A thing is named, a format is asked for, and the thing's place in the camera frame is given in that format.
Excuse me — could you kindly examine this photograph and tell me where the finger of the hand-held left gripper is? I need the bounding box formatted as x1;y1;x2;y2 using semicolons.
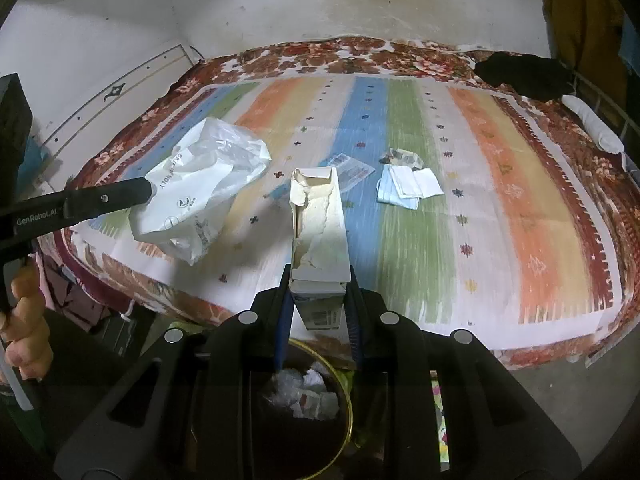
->
62;176;153;223

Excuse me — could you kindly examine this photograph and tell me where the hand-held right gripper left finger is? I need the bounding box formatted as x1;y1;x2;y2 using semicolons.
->
52;264;293;480

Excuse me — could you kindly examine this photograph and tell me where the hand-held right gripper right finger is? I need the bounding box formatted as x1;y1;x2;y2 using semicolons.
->
346;266;583;480

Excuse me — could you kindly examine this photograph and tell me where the clear plastic bag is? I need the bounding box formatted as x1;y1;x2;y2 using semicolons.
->
264;370;307;407

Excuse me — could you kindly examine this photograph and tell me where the white paper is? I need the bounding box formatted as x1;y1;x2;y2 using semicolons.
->
295;370;341;421

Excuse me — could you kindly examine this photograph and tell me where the white plastic bag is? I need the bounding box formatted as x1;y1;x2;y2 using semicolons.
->
129;117;272;266

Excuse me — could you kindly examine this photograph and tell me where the cream torn carton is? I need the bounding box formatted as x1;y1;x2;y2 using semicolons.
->
289;166;351;344

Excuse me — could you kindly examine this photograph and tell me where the dark bin with gold rim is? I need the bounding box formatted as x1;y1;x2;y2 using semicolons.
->
240;337;356;480

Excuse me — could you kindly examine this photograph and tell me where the person's left hand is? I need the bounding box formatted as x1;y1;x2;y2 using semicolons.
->
0;260;53;386

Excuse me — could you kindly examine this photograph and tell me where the teal cloth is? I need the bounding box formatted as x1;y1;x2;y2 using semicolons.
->
20;135;47;188

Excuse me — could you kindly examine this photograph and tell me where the pink cloth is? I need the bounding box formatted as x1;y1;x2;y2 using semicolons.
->
42;255;117;332

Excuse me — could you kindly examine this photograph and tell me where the white bed headboard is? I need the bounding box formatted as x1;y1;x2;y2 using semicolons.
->
35;44;203;161

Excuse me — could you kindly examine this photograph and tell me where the floral floor mat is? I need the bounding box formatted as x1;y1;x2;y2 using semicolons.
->
429;371;452;467

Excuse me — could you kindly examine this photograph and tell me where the striped colourful mat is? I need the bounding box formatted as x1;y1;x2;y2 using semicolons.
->
65;74;626;352

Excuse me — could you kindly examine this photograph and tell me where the blue face mask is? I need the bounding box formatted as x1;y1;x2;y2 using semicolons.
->
376;167;421;211

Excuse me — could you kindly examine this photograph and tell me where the clear printed plastic wrapper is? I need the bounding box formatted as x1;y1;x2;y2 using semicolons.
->
325;152;375;191

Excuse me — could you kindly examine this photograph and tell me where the crumpled foil wrapper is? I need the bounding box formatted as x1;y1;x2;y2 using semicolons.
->
382;147;424;169

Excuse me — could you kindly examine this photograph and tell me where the floral brown blanket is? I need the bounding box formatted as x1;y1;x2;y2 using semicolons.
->
35;35;640;372

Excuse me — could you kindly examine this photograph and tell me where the black cloth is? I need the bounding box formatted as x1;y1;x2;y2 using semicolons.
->
474;52;576;102

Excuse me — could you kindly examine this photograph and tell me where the white bolster pillow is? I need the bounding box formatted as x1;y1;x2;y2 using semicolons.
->
562;95;626;154

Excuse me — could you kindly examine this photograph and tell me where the yellow hanging cloth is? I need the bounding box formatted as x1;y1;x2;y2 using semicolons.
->
542;0;628;111

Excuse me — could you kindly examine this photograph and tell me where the blue hanging towel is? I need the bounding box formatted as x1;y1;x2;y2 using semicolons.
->
617;10;640;63

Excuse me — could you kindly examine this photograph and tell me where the metal bed rail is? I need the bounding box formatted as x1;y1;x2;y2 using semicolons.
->
570;70;640;173

